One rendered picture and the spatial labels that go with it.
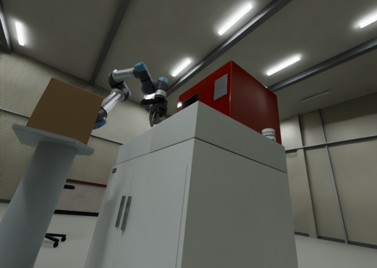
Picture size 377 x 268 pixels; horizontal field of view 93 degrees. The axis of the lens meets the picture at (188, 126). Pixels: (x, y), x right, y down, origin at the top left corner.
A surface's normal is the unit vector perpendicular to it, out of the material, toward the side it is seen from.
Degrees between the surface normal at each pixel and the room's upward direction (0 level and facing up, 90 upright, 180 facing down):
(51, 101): 90
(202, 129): 90
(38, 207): 90
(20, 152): 90
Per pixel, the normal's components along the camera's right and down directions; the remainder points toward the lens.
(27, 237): 0.82, -0.15
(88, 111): 0.59, -0.27
